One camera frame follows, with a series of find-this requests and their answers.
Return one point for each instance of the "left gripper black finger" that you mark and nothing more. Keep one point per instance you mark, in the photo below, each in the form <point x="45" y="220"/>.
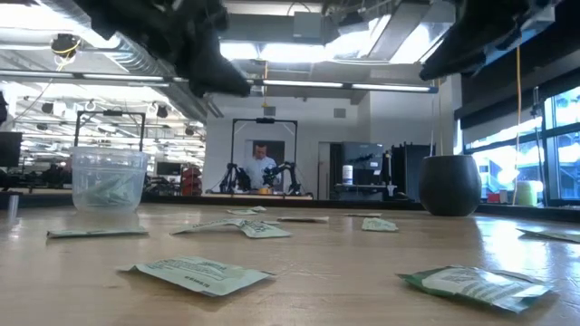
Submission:
<point x="192" y="77"/>
<point x="217" y="72"/>

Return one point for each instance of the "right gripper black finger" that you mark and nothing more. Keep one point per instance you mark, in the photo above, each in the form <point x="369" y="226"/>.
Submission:
<point x="466" y="43"/>
<point x="462" y="65"/>

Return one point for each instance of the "clear plastic tub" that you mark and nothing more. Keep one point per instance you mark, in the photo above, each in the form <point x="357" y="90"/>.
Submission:
<point x="109" y="163"/>

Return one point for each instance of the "black background robot arm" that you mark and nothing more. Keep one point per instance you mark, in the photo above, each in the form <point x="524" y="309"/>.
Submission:
<point x="287" y="174"/>
<point x="233" y="179"/>

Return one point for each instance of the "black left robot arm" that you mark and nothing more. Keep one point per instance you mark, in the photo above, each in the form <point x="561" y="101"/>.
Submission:
<point x="93" y="18"/>

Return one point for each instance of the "red storage bins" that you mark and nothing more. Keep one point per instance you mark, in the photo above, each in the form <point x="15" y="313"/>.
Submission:
<point x="191" y="180"/>

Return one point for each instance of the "dark green Truvia packet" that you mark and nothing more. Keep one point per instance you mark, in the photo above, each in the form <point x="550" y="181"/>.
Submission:
<point x="476" y="285"/>

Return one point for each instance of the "long ceiling light strip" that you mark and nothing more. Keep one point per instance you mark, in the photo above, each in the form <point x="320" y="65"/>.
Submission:
<point x="299" y="83"/>

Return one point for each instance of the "person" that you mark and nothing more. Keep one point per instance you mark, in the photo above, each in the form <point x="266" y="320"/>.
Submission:
<point x="259" y="167"/>

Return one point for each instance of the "black tall cabinet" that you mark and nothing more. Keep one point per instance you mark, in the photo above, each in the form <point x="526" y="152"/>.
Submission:
<point x="408" y="172"/>

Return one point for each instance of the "dark round bowl yellow inside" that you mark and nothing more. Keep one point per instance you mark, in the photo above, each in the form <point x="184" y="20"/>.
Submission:
<point x="448" y="185"/>

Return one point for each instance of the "background wooden table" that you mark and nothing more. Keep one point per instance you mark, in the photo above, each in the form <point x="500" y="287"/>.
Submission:
<point x="235" y="196"/>

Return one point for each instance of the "small yellow bowl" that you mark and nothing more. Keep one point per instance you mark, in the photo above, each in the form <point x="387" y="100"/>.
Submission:
<point x="264" y="191"/>

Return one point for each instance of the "small red box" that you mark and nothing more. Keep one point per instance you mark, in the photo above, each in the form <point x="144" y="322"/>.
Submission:
<point x="494" y="197"/>

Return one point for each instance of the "yellow-green roll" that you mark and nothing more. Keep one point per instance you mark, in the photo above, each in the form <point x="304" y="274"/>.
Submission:
<point x="528" y="194"/>

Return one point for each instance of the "white canister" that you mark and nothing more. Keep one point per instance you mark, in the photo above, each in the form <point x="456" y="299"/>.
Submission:
<point x="347" y="175"/>

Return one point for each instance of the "black computer monitor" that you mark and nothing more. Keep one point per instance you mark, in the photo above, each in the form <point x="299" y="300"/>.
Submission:
<point x="10" y="149"/>

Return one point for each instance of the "silver ribbed air duct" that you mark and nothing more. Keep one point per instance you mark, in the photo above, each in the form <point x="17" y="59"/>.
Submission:
<point x="136" y="56"/>

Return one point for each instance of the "grey wall vent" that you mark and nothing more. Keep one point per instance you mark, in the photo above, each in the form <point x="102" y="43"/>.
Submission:
<point x="269" y="111"/>
<point x="340" y="112"/>

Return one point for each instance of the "black background gantry frame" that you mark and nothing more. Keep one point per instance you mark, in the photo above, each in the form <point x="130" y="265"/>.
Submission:
<point x="265" y="120"/>
<point x="111" y="112"/>

